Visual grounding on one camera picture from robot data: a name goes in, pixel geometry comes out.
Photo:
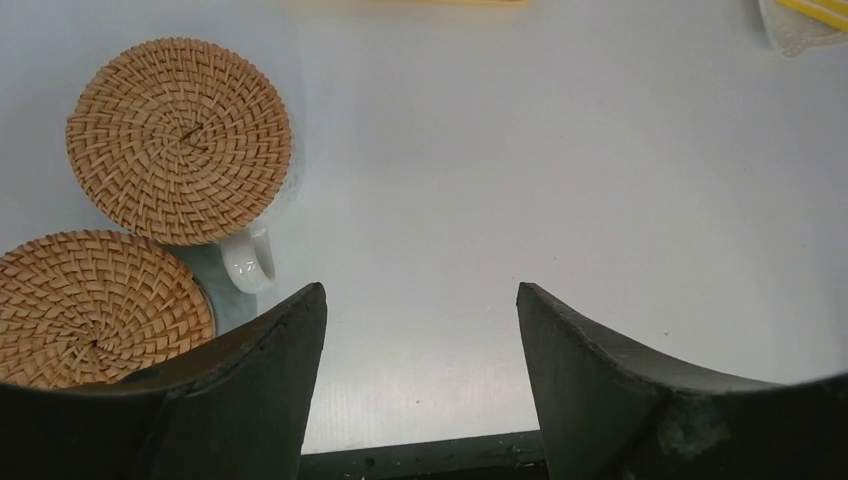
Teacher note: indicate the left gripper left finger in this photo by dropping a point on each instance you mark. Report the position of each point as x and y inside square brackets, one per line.
[234, 408]

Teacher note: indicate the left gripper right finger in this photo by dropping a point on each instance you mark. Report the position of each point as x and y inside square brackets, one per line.
[610, 407]

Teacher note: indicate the white three tier stand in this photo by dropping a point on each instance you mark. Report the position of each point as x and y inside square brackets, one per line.
[791, 33]

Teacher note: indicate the yellow serving tray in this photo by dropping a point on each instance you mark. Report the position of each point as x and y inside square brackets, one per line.
[481, 3]

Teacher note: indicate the yellow cream cake slice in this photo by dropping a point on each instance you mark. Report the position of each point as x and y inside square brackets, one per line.
[830, 12]

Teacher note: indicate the grey mug with rattan lid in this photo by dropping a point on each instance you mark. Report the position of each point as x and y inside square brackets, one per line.
[96, 306]

